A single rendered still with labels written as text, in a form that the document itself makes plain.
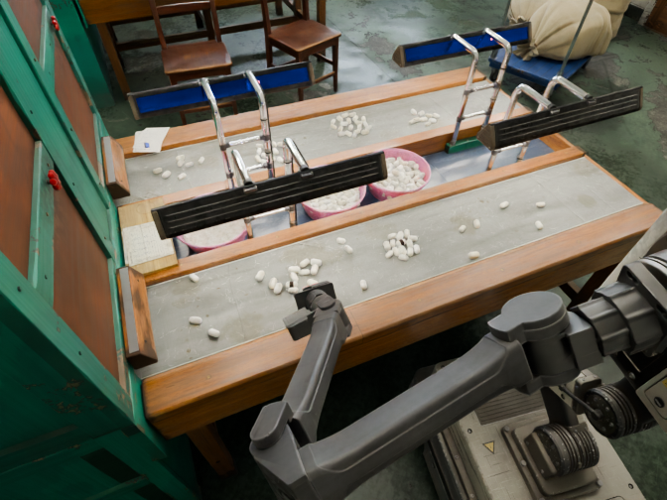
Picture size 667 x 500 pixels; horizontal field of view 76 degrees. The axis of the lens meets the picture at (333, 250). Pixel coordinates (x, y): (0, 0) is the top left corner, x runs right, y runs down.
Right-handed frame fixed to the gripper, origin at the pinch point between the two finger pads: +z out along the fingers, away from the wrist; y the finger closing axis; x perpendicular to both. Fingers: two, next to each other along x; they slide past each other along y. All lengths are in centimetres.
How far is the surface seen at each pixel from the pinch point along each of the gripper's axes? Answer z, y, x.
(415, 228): 24, -46, -2
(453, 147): 58, -88, -24
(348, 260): 20.4, -19.0, 0.7
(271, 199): 0.4, 3.1, -26.2
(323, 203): 43, -21, -17
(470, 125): 58, -98, -31
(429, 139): 57, -76, -30
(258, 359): -0.7, 17.7, 13.6
